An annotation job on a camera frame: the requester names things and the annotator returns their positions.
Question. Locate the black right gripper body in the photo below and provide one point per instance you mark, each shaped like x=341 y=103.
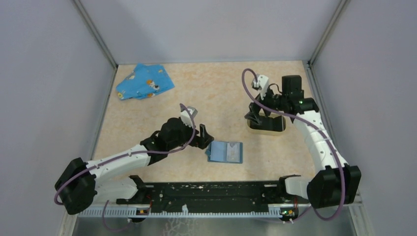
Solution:
x=275 y=101

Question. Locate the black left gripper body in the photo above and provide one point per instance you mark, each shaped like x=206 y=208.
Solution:
x=187 y=136

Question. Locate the blue card holder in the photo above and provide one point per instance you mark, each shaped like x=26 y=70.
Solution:
x=216 y=152

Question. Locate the silver VIP credit card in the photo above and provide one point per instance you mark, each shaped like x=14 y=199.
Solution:
x=233 y=153

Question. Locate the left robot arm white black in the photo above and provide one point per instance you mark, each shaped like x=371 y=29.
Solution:
x=85 y=183

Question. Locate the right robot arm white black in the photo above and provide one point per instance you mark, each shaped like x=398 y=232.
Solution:
x=335 y=179

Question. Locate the gold oval tray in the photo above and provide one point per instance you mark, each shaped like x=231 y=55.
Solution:
x=254 y=128

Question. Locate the blue patterned cloth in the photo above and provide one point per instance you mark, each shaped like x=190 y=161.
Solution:
x=144 y=81

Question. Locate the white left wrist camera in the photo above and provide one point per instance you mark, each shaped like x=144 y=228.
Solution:
x=187 y=115

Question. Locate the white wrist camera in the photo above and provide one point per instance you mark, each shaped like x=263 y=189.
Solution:
x=187 y=115
x=261 y=83

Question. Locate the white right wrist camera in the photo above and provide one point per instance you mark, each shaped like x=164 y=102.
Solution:
x=261 y=83

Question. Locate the white cable duct strip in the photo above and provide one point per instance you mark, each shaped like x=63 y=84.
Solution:
x=133 y=212

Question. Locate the right aluminium corner post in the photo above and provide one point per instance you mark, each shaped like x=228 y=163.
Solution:
x=341 y=7

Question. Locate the aluminium corner post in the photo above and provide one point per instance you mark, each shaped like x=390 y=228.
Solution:
x=92 y=28
x=341 y=7

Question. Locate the aluminium frame rail front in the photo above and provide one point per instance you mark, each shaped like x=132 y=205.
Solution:
x=212 y=199

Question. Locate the left aluminium corner post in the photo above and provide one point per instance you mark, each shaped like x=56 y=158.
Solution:
x=92 y=28

